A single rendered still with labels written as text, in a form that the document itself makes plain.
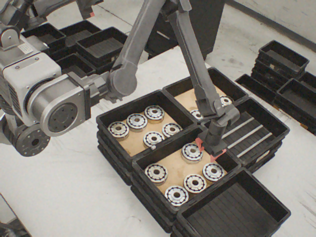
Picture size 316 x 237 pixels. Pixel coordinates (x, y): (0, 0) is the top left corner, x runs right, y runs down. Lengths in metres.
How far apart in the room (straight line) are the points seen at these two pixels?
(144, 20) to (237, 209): 0.89
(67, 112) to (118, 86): 0.16
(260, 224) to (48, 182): 0.99
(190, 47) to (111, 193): 0.80
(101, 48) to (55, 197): 1.54
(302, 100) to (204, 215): 1.61
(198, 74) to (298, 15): 3.58
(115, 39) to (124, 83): 2.00
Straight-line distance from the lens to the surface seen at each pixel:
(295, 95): 2.79
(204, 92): 1.11
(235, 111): 1.21
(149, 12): 1.06
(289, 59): 3.20
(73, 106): 0.84
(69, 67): 2.77
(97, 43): 2.84
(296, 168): 1.93
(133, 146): 1.58
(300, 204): 1.80
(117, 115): 1.63
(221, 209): 1.46
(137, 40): 1.00
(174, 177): 1.49
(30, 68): 0.88
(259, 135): 1.80
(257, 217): 1.50
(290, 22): 4.68
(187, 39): 1.12
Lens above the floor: 2.05
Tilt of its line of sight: 46 degrees down
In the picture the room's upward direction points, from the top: 9 degrees clockwise
